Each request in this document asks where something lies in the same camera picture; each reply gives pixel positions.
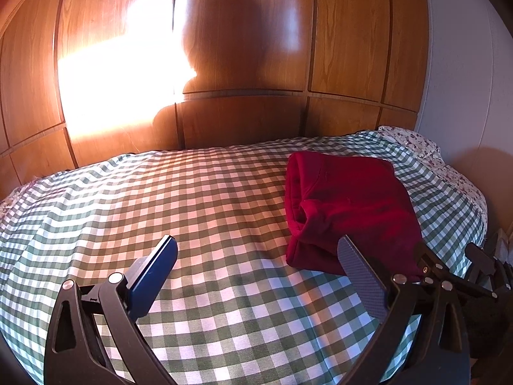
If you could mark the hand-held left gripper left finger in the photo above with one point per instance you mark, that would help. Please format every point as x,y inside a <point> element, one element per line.
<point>154,274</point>

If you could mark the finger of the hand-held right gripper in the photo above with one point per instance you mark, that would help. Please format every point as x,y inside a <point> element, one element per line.
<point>483,264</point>
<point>431,264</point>

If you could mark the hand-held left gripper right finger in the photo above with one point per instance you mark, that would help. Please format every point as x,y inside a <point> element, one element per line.
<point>362,278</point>

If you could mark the red garment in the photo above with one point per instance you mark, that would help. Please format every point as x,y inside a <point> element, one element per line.
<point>352,204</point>

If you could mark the white mattress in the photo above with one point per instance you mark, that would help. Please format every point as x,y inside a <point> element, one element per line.
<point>504,244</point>

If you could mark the green checked bed sheet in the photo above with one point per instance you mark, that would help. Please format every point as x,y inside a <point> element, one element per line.
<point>180,208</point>

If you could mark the floral bed sheet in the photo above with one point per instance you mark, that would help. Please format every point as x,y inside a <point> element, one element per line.
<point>421,142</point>

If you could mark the wooden panelling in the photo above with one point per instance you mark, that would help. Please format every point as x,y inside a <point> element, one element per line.
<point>240,48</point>

